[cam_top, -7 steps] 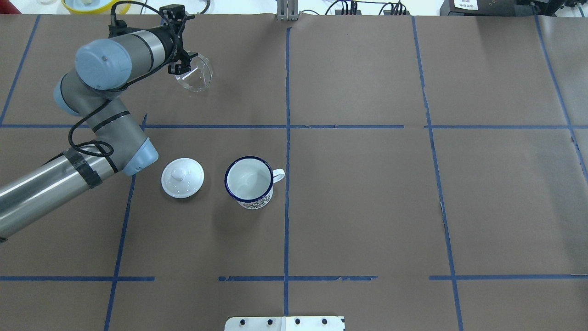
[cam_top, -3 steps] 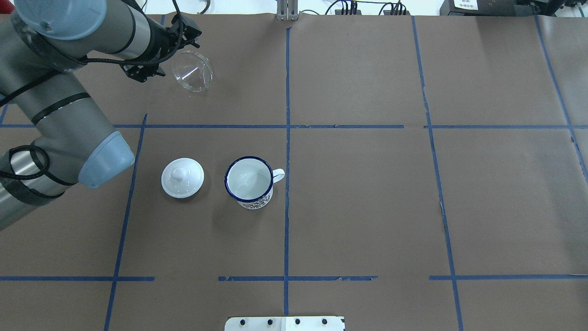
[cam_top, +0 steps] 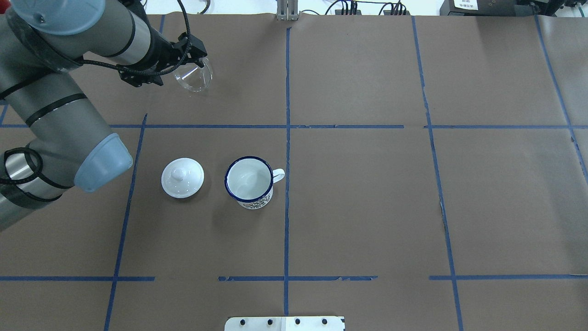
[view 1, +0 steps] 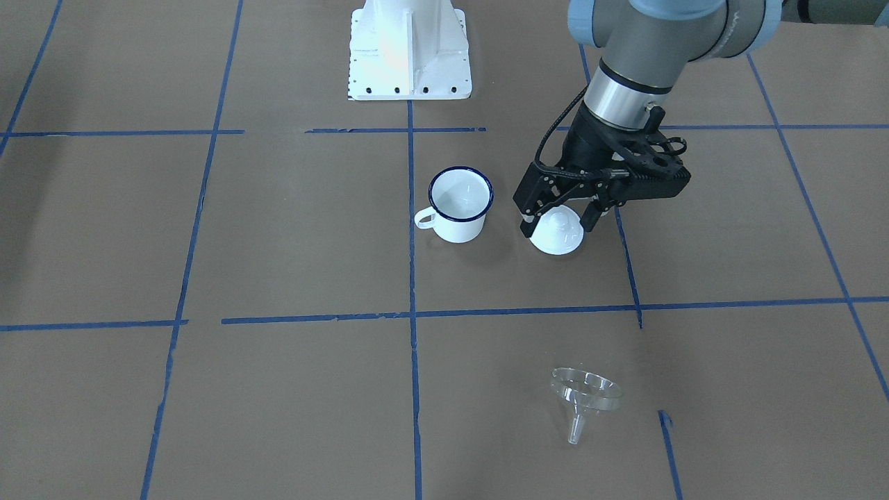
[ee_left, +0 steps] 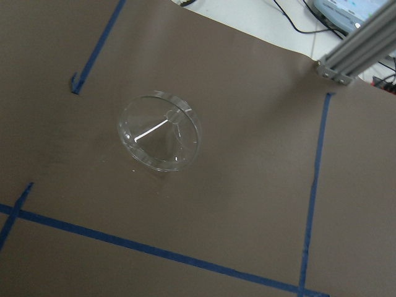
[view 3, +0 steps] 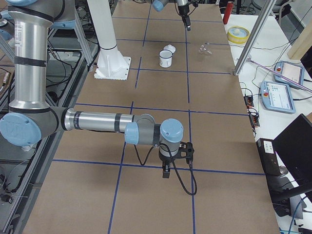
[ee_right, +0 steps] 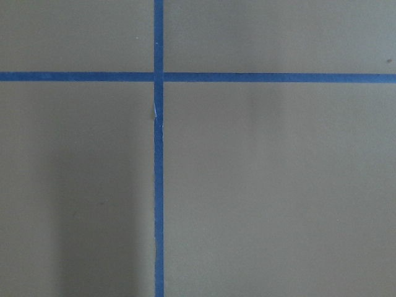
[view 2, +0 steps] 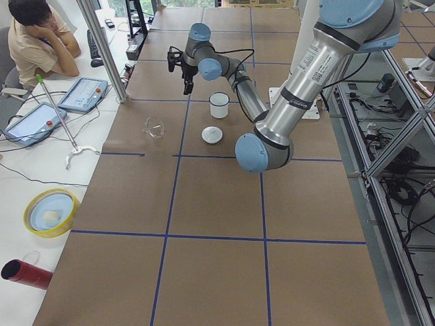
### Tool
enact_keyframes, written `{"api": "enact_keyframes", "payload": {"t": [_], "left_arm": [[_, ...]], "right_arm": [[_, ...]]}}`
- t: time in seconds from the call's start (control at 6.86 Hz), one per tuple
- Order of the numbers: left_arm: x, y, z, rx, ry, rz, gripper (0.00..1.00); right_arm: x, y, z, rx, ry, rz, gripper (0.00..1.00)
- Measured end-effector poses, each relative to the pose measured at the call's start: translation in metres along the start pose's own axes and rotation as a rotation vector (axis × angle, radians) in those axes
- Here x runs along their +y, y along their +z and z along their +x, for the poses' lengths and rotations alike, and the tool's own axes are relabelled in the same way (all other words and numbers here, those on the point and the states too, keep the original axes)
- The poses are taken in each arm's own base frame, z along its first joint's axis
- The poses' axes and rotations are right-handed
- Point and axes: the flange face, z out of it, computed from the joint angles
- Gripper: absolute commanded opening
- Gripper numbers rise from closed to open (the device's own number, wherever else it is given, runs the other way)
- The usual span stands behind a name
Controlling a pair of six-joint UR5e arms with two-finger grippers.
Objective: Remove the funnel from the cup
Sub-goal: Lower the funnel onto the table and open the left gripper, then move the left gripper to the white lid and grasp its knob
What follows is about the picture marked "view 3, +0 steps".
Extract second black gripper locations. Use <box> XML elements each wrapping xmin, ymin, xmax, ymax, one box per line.
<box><xmin>178</xmin><ymin>4</ymin><xmax>191</xmax><ymax>31</ymax></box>

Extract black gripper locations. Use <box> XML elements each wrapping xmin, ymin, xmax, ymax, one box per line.
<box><xmin>159</xmin><ymin>154</ymin><xmax>174</xmax><ymax>178</ymax></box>

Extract clear glass funnel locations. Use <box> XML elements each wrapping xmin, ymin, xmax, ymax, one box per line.
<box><xmin>198</xmin><ymin>42</ymin><xmax>212</xmax><ymax>55</ymax></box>

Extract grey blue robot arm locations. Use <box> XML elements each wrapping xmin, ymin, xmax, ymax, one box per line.
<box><xmin>0</xmin><ymin>0</ymin><xmax>194</xmax><ymax>178</ymax></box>

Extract second grey blue robot arm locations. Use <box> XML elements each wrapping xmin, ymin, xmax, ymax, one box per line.
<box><xmin>147</xmin><ymin>0</ymin><xmax>190</xmax><ymax>17</ymax></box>

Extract white enamel cup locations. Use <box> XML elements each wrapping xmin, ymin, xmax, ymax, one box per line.
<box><xmin>159</xmin><ymin>50</ymin><xmax>173</xmax><ymax>68</ymax></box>

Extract white round lid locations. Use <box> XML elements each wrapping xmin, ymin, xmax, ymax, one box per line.
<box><xmin>163</xmin><ymin>44</ymin><xmax>176</xmax><ymax>54</ymax></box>

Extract red cylinder tube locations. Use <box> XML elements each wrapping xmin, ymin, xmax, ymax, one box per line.
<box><xmin>223</xmin><ymin>1</ymin><xmax>234</xmax><ymax>24</ymax></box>

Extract yellow tape roll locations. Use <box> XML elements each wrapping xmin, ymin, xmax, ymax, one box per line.
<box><xmin>227</xmin><ymin>26</ymin><xmax>250</xmax><ymax>44</ymax></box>

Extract brown paper table cover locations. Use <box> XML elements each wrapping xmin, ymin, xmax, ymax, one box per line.
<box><xmin>24</xmin><ymin>1</ymin><xmax>279</xmax><ymax>234</ymax></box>

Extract grabber reaching stick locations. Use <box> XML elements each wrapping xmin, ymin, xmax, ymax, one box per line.
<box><xmin>246</xmin><ymin>58</ymin><xmax>312</xmax><ymax>93</ymax></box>

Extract black desktop computer box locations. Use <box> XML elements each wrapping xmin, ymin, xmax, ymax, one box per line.
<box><xmin>256</xmin><ymin>138</ymin><xmax>281</xmax><ymax>176</ymax></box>

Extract near teach pendant tablet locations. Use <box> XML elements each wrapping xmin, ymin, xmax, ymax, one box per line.
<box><xmin>260</xmin><ymin>81</ymin><xmax>296</xmax><ymax>114</ymax></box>

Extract teach pendant tablet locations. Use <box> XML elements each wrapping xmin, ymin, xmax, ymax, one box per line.
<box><xmin>274</xmin><ymin>61</ymin><xmax>304</xmax><ymax>89</ymax></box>
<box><xmin>260</xmin><ymin>81</ymin><xmax>296</xmax><ymax>114</ymax></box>

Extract far teach pendant tablet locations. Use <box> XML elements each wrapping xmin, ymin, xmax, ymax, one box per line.
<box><xmin>274</xmin><ymin>61</ymin><xmax>304</xmax><ymax>89</ymax></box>

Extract black monitor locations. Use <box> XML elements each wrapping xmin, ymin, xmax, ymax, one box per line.
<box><xmin>273</xmin><ymin>114</ymin><xmax>312</xmax><ymax>185</ymax></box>

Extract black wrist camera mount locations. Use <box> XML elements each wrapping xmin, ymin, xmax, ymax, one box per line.
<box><xmin>174</xmin><ymin>141</ymin><xmax>195</xmax><ymax>166</ymax></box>

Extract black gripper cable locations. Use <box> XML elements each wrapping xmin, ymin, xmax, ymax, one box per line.
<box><xmin>133</xmin><ymin>142</ymin><xmax>198</xmax><ymax>195</ymax></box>

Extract aluminium frame post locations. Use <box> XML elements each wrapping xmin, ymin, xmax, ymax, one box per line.
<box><xmin>234</xmin><ymin>0</ymin><xmax>276</xmax><ymax>76</ymax></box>

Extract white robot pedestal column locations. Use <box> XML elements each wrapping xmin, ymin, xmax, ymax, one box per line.
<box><xmin>86</xmin><ymin>0</ymin><xmax>122</xmax><ymax>74</ymax></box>

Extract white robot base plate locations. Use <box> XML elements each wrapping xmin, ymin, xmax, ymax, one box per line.
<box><xmin>94</xmin><ymin>56</ymin><xmax>131</xmax><ymax>80</ymax></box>

